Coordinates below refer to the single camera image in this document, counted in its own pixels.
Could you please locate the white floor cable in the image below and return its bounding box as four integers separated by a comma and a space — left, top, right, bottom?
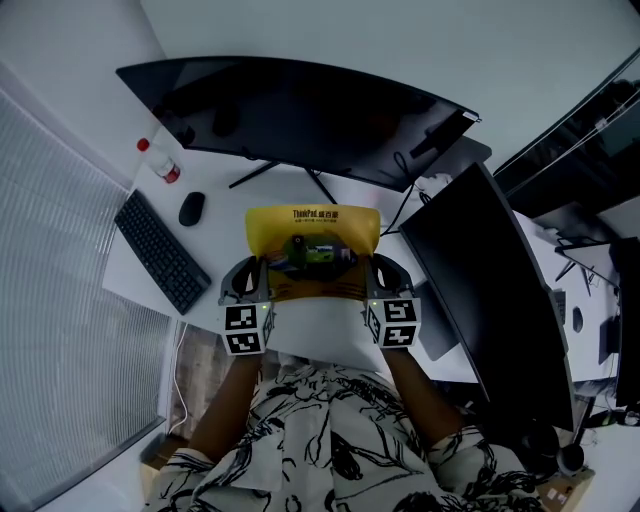
167, 322, 189, 436

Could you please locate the clear bottle with red cap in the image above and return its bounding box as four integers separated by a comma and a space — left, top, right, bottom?
136, 137, 182, 185

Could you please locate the person's patterned shirt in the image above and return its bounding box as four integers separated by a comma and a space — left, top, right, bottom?
144, 362, 546, 512

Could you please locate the black monitor with thin-legged stand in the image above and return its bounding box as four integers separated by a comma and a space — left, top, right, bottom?
542, 227, 624, 291
115, 56, 484, 204

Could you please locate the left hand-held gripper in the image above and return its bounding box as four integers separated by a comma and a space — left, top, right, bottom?
218, 257, 277, 356

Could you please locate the yellow printed mouse pad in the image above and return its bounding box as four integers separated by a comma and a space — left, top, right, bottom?
244, 203, 382, 304

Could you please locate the black monitor cable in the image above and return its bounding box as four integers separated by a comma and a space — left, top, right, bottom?
379, 152, 431, 236

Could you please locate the person's left forearm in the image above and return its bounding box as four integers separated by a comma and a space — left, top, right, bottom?
187, 352, 264, 466

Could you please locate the person's right forearm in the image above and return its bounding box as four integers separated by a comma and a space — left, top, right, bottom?
382, 347, 466, 446

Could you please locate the small cardboard box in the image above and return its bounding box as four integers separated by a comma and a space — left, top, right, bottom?
539, 467, 596, 512

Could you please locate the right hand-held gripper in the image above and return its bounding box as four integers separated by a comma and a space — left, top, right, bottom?
360, 253, 421, 350

